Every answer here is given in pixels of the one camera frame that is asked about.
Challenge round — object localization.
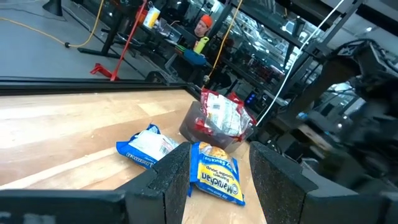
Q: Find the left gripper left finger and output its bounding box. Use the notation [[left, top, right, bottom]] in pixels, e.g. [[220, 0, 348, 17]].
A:
[[0, 142, 192, 224]]

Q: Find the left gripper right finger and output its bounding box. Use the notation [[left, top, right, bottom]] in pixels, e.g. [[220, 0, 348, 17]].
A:
[[249, 141, 398, 224]]

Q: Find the blue Maruchan ramen pack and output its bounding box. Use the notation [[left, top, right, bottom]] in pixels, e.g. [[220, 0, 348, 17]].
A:
[[188, 141, 246, 207], [116, 123, 180, 170]]

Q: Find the red Maruchan ramen pack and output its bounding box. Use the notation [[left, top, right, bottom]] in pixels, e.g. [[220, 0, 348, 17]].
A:
[[200, 88, 254, 138], [194, 118, 216, 135], [228, 91, 257, 125]]

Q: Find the smoky grey plastic bin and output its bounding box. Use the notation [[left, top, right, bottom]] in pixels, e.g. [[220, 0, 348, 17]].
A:
[[179, 101, 254, 153]]

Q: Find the red metal stand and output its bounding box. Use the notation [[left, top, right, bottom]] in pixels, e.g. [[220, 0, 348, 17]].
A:
[[90, 0, 149, 82]]

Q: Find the blue bag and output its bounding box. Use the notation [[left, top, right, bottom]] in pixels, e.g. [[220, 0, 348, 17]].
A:
[[183, 49, 208, 66]]

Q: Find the yellow-green bottle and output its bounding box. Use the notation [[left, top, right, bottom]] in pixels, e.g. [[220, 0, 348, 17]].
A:
[[193, 36, 210, 54]]

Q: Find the black metal storage rack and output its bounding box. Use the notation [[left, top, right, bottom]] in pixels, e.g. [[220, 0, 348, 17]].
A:
[[214, 0, 398, 103]]

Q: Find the person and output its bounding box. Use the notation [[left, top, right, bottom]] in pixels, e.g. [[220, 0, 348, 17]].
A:
[[192, 14, 215, 40]]

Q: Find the white and yellow container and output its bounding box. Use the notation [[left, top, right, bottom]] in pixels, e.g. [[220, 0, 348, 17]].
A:
[[143, 6, 162, 29]]

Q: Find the black cone base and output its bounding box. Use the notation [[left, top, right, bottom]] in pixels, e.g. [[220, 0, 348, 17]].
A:
[[42, 0, 64, 17]]

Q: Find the black metal table frame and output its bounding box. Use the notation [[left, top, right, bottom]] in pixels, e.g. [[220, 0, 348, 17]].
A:
[[0, 77, 200, 97]]

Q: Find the white cable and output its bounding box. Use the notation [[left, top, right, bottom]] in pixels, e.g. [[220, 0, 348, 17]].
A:
[[255, 0, 346, 127]]

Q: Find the black desk leg frame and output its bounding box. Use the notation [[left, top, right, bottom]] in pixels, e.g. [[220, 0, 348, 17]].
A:
[[77, 12, 125, 60]]

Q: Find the yellow power cable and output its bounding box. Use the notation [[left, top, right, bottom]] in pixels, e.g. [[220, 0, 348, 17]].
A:
[[201, 0, 244, 88], [0, 0, 105, 49]]

